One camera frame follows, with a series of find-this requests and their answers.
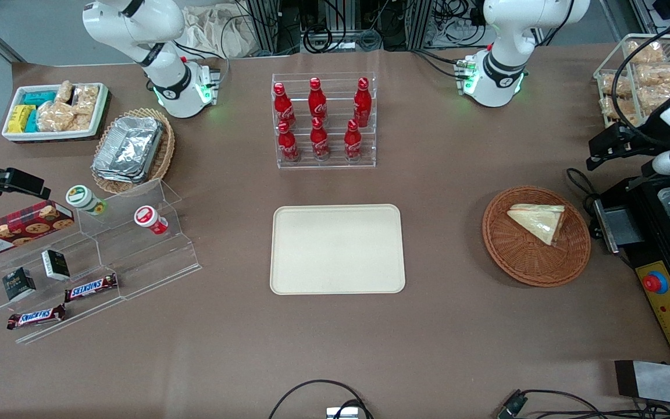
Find red emergency stop button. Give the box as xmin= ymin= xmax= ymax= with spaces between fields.
xmin=643 ymin=271 xmax=669 ymax=296

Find aluminium frame post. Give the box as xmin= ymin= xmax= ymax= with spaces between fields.
xmin=408 ymin=0 xmax=435 ymax=51
xmin=247 ymin=0 xmax=281 ymax=55

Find green lid yogurt cup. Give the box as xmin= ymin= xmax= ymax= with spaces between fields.
xmin=66 ymin=185 xmax=108 ymax=216

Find black looped cable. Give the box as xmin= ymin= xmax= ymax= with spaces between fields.
xmin=268 ymin=379 xmax=374 ymax=419

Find red Coca-Cola bottle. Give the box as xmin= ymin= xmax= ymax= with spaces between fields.
xmin=273 ymin=82 xmax=297 ymax=130
xmin=277 ymin=120 xmax=301 ymax=163
xmin=310 ymin=117 xmax=331 ymax=162
xmin=353 ymin=77 xmax=373 ymax=128
xmin=308 ymin=77 xmax=329 ymax=120
xmin=344 ymin=119 xmax=363 ymax=162

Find white rectangular snack tray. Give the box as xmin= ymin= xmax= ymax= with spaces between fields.
xmin=2 ymin=83 xmax=110 ymax=143

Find clear acrylic bottle rack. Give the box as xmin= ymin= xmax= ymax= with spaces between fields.
xmin=271 ymin=72 xmax=377 ymax=170

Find white wire basket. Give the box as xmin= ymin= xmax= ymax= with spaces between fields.
xmin=593 ymin=34 xmax=670 ymax=130

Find Snickers chocolate bar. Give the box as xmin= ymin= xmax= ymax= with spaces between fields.
xmin=7 ymin=304 xmax=67 ymax=331
xmin=65 ymin=274 xmax=119 ymax=303

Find light oval wicker basket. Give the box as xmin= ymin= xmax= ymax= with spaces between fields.
xmin=91 ymin=108 xmax=176 ymax=196

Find stacked aluminium foil containers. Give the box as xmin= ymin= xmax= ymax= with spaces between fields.
xmin=92 ymin=116 xmax=165 ymax=184

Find black machine yellow panel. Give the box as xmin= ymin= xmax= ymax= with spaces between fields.
xmin=591 ymin=172 xmax=670 ymax=365

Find black machine cable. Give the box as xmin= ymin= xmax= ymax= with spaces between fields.
xmin=565 ymin=168 xmax=603 ymax=233

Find black cable bundle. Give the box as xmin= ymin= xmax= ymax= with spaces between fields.
xmin=299 ymin=0 xmax=383 ymax=54

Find grey flat panel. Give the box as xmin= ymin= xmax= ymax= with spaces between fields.
xmin=614 ymin=360 xmax=670 ymax=409

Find clear acrylic step display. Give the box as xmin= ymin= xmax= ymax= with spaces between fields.
xmin=0 ymin=177 xmax=203 ymax=345

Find red tartan Walkers cookie box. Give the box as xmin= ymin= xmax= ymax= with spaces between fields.
xmin=0 ymin=200 xmax=76 ymax=260

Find black box gold print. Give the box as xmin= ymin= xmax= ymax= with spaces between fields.
xmin=2 ymin=267 xmax=38 ymax=303

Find beige plastic tray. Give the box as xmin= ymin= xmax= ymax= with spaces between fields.
xmin=270 ymin=204 xmax=407 ymax=296

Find yellow snack packet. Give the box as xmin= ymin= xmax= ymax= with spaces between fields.
xmin=7 ymin=105 xmax=37 ymax=134

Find black cable with plug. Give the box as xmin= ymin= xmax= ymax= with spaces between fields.
xmin=496 ymin=389 xmax=670 ymax=419

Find brown round wicker basket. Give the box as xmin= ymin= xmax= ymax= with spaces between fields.
xmin=482 ymin=185 xmax=592 ymax=288

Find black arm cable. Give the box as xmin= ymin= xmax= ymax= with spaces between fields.
xmin=611 ymin=5 xmax=670 ymax=147

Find black box white label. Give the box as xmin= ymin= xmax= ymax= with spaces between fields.
xmin=41 ymin=250 xmax=72 ymax=282

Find bagged bread roll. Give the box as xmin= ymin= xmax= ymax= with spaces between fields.
xmin=628 ymin=40 xmax=668 ymax=65
xmin=635 ymin=63 xmax=670 ymax=88
xmin=600 ymin=87 xmax=670 ymax=126
xmin=600 ymin=73 xmax=633 ymax=97

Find red lid yogurt cup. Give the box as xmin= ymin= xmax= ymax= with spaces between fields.
xmin=134 ymin=205 xmax=169 ymax=236

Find triangle sandwich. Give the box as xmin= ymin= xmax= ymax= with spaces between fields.
xmin=507 ymin=204 xmax=566 ymax=247

